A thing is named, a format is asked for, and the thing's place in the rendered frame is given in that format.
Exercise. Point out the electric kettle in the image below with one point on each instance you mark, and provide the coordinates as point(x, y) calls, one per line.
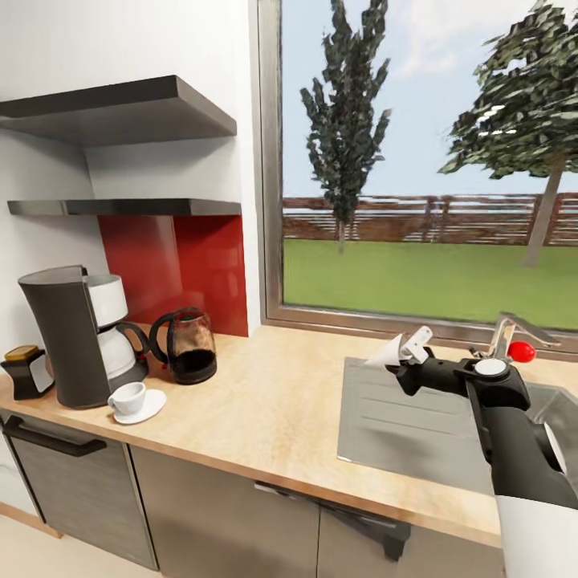
point(191, 353)

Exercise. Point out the countertop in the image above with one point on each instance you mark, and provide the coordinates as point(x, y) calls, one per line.
point(272, 413)

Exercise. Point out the bottle of coffee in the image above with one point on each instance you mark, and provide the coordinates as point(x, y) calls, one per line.
point(26, 366)

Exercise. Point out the paper coffee filter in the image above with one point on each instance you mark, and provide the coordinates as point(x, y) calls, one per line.
point(390, 354)

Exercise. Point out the coffee cup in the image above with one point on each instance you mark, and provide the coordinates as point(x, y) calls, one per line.
point(129, 398)

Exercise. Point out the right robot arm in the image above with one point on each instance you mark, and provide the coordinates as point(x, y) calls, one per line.
point(538, 507)

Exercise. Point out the saucer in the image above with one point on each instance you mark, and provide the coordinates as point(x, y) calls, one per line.
point(153, 402)

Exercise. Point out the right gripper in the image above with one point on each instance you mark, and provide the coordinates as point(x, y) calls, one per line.
point(413, 377)

